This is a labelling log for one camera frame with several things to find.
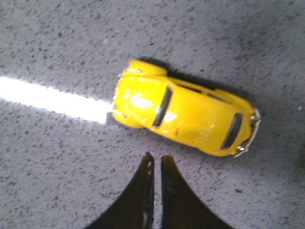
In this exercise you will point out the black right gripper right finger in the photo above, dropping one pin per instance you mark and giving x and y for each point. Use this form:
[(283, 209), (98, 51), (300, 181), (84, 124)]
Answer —
[(182, 209)]

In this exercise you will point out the yellow toy beetle car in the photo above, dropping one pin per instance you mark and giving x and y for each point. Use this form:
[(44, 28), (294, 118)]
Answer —
[(213, 121)]

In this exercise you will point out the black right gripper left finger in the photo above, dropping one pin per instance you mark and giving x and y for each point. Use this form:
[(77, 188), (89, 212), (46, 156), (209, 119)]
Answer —
[(133, 209)]

